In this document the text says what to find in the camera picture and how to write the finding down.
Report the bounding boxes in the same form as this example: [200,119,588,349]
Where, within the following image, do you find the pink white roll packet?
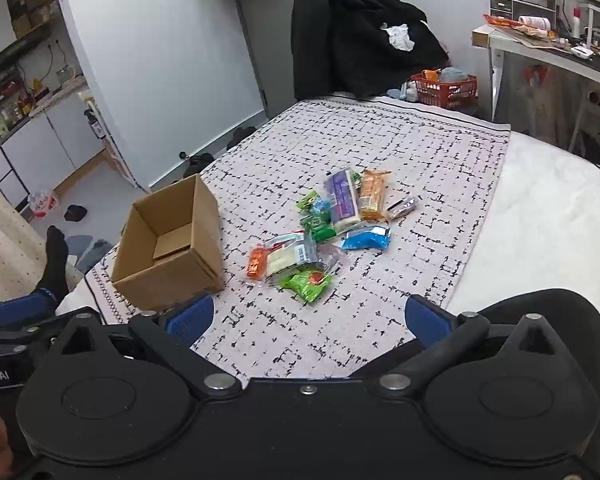
[516,15,554,32]

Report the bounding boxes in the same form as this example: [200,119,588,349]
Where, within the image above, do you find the grey door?
[231,0,302,124]

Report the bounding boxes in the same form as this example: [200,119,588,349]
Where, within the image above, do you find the black clothes pile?
[291,0,450,102]

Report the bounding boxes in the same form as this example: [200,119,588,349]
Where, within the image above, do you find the clear white snack packet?
[264,232,327,282]

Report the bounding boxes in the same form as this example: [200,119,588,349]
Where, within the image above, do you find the white crumpled cloth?
[385,23,417,52]

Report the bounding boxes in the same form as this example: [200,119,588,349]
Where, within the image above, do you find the person's black trouser leg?
[449,287,600,480]

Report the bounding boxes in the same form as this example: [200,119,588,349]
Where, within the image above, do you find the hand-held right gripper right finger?
[379,294,561,401]

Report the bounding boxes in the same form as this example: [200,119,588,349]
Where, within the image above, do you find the orange red snack packet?
[246,245,272,282]

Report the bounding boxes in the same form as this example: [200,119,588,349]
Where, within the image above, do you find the brown cardboard box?
[110,173,227,312]

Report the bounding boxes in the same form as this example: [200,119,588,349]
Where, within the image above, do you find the black slipper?
[183,152,217,179]
[226,126,258,152]

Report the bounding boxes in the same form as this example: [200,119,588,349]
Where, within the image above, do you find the red packet on desk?
[481,13,522,29]

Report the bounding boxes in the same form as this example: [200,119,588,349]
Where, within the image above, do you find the grey slippers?
[66,233,114,272]

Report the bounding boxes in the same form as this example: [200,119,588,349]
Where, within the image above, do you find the blue white speckled snack packet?
[340,225,393,253]

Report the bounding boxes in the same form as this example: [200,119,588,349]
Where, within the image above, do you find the pack of water bottles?
[27,189,61,219]

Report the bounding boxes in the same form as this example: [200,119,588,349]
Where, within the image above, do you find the green red snack packet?
[279,268,334,304]

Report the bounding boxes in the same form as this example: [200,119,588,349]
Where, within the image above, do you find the black white patterned blanket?
[82,94,512,381]

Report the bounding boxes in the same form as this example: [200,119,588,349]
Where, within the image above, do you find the small silver snack packet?
[385,196,421,222]

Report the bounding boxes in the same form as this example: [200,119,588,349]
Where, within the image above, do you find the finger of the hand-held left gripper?
[0,294,61,347]

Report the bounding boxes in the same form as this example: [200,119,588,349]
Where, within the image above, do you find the white desk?
[471,24,600,157]

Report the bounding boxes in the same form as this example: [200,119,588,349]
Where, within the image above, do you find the white kitchen cabinet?
[0,76,108,208]

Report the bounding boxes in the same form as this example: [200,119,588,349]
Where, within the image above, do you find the red plastic basket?
[410,72,479,111]

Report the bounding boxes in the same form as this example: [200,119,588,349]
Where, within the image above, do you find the purple long snack packet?
[324,169,365,234]

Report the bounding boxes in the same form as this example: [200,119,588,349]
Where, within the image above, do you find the dark green snack packet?
[301,214,338,244]

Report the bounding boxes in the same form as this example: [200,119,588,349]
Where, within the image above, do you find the person's black socked foot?
[31,225,72,307]

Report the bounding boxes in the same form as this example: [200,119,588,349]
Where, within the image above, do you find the small cardboard box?
[471,25,507,49]

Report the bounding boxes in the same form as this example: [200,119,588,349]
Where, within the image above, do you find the white mattress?
[447,130,600,322]

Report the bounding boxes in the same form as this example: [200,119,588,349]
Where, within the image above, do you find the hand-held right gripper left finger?
[52,294,243,401]

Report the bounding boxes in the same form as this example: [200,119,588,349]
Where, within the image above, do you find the blue grey cloth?
[439,66,471,84]

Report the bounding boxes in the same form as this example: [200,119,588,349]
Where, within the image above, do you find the beige dotted cloth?
[0,185,49,307]

